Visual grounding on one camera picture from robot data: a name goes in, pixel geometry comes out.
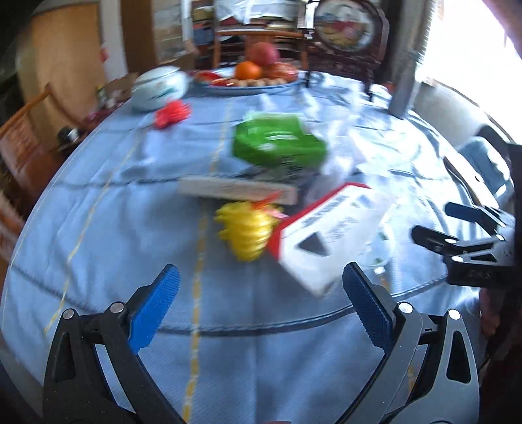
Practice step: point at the blue checked tablecloth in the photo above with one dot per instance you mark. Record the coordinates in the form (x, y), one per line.
(122, 224)

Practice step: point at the dark round object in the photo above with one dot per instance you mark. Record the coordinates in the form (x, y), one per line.
(68, 134)

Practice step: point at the clear plastic bag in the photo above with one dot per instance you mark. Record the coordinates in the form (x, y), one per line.
(359, 163)

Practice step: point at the red mesh snack bag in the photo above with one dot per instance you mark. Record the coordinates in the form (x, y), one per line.
(283, 71)

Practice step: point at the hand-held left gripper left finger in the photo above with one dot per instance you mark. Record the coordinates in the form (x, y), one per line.
(157, 305)

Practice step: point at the white plastic sheet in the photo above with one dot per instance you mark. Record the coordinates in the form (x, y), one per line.
(253, 8)

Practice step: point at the orange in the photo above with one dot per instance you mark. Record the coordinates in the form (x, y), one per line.
(248, 70)

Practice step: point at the green plastic packet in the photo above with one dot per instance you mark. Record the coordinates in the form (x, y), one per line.
(277, 140)

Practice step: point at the red and white carton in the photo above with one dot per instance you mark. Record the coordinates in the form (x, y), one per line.
(326, 240)

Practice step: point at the red yarn tassel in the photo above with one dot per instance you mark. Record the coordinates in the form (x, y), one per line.
(173, 114)

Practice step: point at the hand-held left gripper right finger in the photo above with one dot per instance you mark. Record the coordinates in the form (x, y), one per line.
(367, 310)

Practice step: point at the wooden door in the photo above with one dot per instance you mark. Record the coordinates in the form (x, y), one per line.
(61, 61)

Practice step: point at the blue rimmed fruit plate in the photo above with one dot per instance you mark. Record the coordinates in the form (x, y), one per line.
(220, 87)

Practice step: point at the wooden chair with slats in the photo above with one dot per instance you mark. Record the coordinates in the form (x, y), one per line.
(261, 40)

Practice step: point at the white cushioned chair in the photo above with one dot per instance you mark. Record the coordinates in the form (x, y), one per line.
(448, 110)

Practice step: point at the pile of walnuts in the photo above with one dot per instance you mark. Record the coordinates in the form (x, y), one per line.
(261, 82)

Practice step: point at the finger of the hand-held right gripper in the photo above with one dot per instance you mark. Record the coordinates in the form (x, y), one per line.
(463, 212)
(432, 238)

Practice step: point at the white ceramic lidded jar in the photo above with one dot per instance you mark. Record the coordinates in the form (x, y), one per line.
(159, 87)

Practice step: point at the person's right hand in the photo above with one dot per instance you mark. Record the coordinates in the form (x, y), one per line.
(490, 314)

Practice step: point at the carved wooden armchair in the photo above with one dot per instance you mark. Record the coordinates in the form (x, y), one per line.
(24, 142)

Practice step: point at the round painted table screen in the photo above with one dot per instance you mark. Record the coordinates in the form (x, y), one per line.
(344, 24)

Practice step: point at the red foil packets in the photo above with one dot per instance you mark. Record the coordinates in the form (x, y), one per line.
(208, 76)

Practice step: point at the white purple medicine box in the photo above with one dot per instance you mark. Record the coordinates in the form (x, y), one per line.
(236, 189)

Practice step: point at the red mango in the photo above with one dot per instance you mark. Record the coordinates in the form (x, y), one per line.
(264, 54)

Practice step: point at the yellow ribbed plastic wrapper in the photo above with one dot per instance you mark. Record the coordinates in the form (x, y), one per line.
(244, 230)

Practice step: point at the grey curtain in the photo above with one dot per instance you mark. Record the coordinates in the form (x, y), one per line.
(408, 73)

